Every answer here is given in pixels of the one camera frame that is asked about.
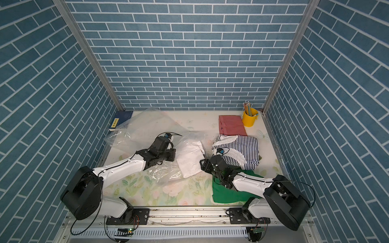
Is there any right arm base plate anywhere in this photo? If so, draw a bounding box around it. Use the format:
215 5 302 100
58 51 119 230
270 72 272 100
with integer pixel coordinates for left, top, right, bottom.
226 208 270 224

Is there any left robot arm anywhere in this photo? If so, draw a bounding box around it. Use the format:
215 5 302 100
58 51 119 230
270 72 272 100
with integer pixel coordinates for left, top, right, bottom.
60 133 176 224

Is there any blue white striped tank top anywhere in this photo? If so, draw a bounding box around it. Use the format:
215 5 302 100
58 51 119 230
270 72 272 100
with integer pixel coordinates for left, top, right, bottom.
212 134 261 170

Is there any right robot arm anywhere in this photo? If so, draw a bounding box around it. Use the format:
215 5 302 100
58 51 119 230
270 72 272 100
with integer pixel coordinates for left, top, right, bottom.
200 155 313 231

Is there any clear vacuum bag with valve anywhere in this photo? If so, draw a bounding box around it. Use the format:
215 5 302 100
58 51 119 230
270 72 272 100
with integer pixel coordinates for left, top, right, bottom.
104 107 188 156

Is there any bright green garment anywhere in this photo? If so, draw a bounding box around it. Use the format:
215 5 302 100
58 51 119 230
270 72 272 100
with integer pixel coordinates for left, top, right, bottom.
212 176 260 204

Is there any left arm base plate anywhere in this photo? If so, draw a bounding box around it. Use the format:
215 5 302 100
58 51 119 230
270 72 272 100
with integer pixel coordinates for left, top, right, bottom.
106 208 150 226

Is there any clear bag with striped clothes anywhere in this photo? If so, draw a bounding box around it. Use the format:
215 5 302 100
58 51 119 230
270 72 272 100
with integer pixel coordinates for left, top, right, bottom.
147 132 206 186

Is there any coloured pencils bundle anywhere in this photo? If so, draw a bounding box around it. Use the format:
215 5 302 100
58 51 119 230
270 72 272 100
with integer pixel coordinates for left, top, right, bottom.
243 101 252 116

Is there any aluminium rail frame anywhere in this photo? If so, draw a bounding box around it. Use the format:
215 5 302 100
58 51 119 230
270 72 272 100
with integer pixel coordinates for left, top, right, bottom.
54 200 321 243

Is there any white garment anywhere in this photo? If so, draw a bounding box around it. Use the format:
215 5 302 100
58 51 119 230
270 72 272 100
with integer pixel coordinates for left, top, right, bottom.
175 139 205 178

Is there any red garment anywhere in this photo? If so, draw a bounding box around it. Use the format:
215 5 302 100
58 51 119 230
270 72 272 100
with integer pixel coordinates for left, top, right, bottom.
219 115 247 136

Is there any dark blue book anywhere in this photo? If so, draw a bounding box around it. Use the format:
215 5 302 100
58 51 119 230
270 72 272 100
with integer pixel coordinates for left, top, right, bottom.
109 111 133 131

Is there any yellow pencil cup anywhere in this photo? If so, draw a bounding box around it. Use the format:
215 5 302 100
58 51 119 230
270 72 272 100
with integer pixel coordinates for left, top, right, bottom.
242 108 259 127

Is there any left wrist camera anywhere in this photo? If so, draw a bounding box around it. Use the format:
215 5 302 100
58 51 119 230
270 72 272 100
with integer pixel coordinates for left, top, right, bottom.
161 133 174 143

